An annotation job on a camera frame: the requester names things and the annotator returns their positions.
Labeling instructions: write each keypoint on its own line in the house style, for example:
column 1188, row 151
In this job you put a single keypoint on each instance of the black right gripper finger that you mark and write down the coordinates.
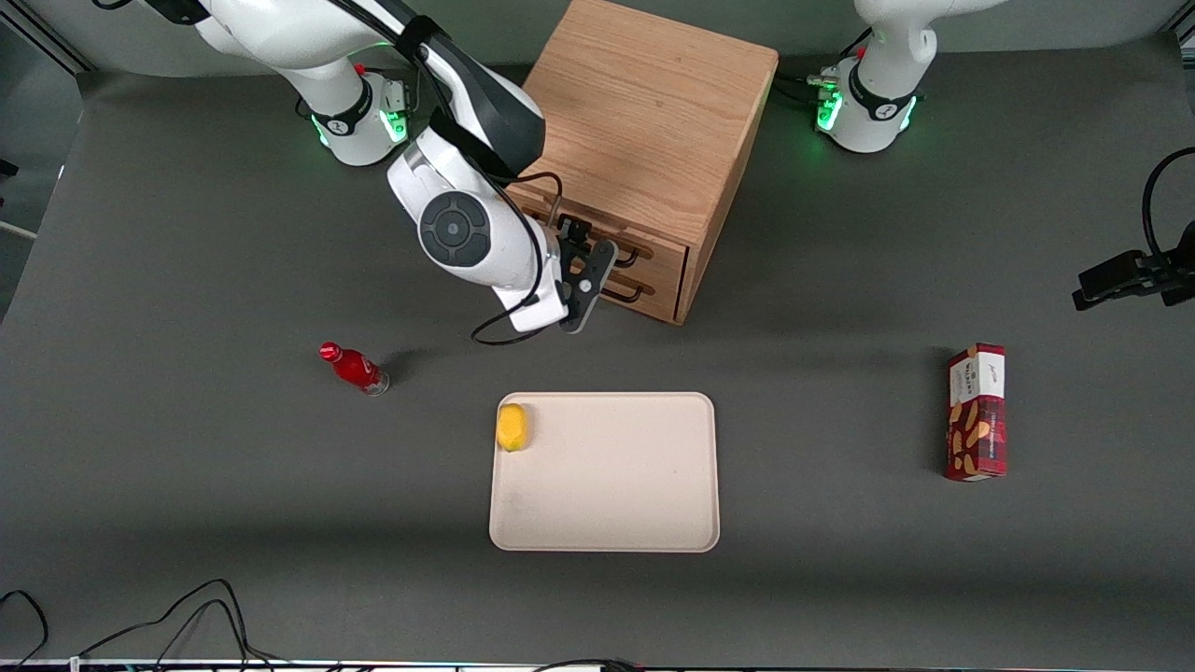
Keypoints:
column 586, row 233
column 569, row 226

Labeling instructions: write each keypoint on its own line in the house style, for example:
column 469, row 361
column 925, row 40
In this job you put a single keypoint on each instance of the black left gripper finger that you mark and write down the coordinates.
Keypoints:
column 1116, row 269
column 1111, row 293

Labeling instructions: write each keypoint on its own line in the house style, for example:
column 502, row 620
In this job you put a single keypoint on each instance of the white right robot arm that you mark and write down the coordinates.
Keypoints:
column 509, row 252

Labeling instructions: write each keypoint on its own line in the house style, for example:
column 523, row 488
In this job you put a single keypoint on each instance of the wooden drawer cabinet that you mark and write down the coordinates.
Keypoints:
column 653, row 112

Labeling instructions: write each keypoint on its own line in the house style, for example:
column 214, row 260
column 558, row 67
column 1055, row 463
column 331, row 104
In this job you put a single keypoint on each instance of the yellow lemon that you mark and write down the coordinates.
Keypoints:
column 512, row 427

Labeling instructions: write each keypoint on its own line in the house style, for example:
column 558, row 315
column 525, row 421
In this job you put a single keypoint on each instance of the red cookie box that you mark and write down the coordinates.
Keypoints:
column 978, row 420

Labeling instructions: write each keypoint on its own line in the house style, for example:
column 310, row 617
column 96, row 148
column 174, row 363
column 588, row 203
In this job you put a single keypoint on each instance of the beige plastic tray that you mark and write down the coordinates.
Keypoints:
column 616, row 485

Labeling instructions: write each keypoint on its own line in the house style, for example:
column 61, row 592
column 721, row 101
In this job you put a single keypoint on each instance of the red drink bottle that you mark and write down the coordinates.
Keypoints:
column 355, row 369

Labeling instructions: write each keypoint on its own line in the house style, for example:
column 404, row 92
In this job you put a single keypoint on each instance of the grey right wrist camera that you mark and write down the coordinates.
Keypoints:
column 593, row 280

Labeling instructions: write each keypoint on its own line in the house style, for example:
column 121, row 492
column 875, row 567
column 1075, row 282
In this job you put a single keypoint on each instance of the aluminium frame rail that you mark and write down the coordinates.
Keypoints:
column 47, row 42
column 1186, row 33

